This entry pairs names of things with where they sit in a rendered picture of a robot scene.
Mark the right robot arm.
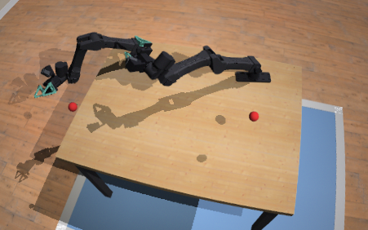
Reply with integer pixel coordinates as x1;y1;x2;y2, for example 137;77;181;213
41;32;146;84

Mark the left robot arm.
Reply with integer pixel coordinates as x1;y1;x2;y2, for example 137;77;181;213
126;46;271;86

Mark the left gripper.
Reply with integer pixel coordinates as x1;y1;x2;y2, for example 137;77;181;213
124;36;153;59

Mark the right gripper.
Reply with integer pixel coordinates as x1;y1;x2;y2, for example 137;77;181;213
34;80;61;98

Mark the red sphere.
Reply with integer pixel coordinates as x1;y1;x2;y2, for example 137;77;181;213
69;102;78;112
249;112;259;122

